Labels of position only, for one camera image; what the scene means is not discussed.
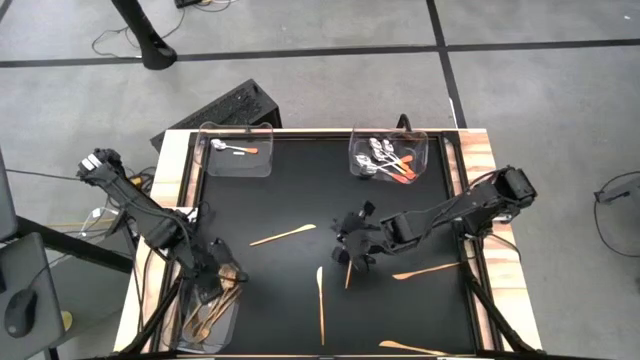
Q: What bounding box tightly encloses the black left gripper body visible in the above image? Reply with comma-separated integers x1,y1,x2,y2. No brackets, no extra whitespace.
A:
192,259,229,304

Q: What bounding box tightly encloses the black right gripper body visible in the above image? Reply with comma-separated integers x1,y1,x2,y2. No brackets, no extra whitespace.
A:
332,212,386,254

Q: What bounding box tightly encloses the clear plastic bin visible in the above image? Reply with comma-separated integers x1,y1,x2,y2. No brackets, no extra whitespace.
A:
168,239,242,355
348,127,430,185
196,121,275,179

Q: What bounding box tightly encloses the gold chopstick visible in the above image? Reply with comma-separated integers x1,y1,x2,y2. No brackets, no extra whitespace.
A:
248,223,318,248

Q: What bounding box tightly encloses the silver spoon orange handle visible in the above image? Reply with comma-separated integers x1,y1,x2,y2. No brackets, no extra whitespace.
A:
380,139,418,179
360,154,415,178
354,153,409,184
368,137,415,176
209,138,260,155

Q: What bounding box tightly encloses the wooden stick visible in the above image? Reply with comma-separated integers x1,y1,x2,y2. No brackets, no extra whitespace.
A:
378,339,449,357

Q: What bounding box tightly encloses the black desk bar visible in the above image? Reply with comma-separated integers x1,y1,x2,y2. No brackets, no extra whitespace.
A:
14,214,134,275

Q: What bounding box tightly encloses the grey desk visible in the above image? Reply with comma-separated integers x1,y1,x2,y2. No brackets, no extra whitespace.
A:
0,232,66,360

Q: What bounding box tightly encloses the black computer mouse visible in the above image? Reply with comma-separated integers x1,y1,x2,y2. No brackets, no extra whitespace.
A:
3,288,40,339

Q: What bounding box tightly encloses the grey laptop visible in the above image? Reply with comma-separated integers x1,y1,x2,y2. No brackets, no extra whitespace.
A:
0,149,19,244

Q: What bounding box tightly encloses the black stand pole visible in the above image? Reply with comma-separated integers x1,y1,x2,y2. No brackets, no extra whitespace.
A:
109,0,179,71

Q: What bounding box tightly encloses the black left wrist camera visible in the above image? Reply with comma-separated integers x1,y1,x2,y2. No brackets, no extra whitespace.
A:
207,237,239,271

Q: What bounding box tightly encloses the black frame strut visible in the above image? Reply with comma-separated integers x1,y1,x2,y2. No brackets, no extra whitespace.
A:
457,259,539,356
119,277,184,356

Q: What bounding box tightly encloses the wooden table frame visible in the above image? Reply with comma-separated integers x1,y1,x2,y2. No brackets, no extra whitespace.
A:
113,127,544,359

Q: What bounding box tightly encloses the grey floor device with cable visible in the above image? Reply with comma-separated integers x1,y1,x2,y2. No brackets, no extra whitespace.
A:
593,171,640,259

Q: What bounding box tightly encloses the thin black floor cable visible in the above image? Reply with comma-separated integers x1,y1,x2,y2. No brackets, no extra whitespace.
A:
91,4,186,59

